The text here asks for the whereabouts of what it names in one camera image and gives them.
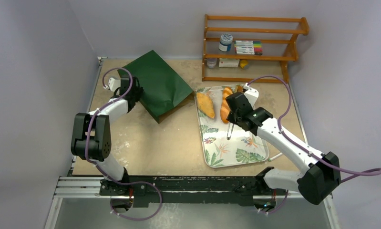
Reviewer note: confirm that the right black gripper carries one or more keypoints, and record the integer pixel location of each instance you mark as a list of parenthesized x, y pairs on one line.
[(231, 115)]

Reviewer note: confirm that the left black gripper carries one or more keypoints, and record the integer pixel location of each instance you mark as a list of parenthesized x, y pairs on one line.
[(139, 93)]

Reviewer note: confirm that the fake baguette bread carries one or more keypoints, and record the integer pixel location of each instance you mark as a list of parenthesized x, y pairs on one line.
[(224, 108)]

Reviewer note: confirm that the metal tongs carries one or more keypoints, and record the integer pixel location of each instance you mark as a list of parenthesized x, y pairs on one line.
[(230, 131)]

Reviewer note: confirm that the green paper bag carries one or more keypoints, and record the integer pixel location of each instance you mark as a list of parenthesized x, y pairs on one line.
[(164, 89)]

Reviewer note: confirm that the yellow fake bread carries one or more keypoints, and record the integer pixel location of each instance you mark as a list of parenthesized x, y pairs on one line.
[(205, 105)]

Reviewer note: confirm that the leaf pattern serving tray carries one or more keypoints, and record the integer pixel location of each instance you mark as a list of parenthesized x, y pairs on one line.
[(242, 148)]

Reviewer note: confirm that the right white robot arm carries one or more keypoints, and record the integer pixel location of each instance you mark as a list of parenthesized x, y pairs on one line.
[(317, 174)]

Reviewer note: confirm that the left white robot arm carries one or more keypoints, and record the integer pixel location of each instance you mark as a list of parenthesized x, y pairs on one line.
[(91, 136)]

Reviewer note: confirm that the small yellow object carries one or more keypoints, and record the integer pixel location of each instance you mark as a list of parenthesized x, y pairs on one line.
[(243, 64)]

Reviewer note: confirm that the white small box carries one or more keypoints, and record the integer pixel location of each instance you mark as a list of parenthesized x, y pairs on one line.
[(228, 63)]

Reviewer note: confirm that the green white marker pen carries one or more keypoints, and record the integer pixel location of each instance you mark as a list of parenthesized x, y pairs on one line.
[(275, 157)]

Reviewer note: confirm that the small grey jar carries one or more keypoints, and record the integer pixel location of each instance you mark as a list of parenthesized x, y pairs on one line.
[(211, 63)]

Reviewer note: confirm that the coloured marker set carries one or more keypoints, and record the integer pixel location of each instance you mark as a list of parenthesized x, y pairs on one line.
[(248, 47)]

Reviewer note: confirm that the white jar blue lid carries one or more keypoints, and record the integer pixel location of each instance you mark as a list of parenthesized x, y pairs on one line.
[(225, 42)]

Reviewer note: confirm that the orange wooden shelf rack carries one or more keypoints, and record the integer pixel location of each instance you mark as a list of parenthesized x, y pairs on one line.
[(290, 53)]

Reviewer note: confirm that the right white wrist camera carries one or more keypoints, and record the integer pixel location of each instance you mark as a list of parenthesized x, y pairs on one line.
[(251, 94)]

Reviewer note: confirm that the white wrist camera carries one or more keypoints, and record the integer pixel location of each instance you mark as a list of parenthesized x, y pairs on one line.
[(251, 94), (113, 84)]

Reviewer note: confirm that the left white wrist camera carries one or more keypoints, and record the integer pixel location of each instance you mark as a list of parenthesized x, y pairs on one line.
[(113, 84)]

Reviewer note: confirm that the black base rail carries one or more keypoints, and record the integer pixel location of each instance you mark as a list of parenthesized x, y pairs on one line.
[(144, 190)]

